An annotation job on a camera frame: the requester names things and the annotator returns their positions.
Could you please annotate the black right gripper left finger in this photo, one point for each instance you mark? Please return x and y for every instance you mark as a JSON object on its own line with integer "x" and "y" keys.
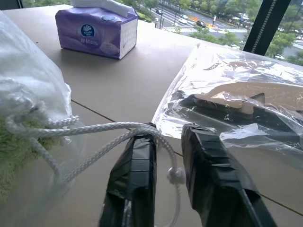
{"x": 139, "y": 175}

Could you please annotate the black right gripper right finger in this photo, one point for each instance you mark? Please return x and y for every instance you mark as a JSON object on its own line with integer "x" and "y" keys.
{"x": 213, "y": 170}

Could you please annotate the light green fluffy towel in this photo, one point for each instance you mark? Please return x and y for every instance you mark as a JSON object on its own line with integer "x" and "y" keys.
{"x": 14, "y": 146}

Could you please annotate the clear plastic zip bag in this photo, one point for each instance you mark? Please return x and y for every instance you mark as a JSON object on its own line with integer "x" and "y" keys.
{"x": 236, "y": 94}

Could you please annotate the purple tissue pack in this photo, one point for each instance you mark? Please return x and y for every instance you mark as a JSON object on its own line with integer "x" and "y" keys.
{"x": 99, "y": 28}

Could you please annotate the black window frame post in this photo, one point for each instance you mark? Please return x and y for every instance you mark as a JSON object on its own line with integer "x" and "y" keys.
{"x": 267, "y": 23}

